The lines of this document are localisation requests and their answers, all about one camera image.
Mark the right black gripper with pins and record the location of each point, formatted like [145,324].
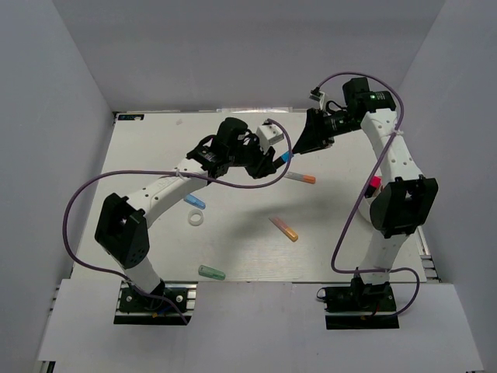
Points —
[314,136]

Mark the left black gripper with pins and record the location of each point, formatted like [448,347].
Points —
[264,165]

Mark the orange clear marker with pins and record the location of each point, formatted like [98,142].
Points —
[300,177]
[284,228]

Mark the pink black highlighter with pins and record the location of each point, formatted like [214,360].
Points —
[374,187]

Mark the blue black highlighter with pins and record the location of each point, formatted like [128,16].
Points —
[285,157]

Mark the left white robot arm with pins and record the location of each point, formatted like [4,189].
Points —
[123,224]

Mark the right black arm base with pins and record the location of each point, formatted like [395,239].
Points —
[359,306]

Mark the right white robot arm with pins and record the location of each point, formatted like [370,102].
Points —
[406,195]

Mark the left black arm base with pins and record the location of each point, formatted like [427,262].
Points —
[135,309]

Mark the blue translucent cap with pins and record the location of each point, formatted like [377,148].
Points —
[194,201]

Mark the white round divided container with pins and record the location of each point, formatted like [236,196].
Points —
[364,207]

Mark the green translucent cap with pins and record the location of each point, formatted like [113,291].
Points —
[209,272]

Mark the left corner label sticker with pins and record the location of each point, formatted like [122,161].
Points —
[130,116]

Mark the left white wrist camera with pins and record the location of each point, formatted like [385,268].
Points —
[268,135]

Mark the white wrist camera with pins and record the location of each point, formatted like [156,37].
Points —
[268,135]
[317,95]

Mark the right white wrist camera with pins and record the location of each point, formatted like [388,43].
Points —
[317,95]

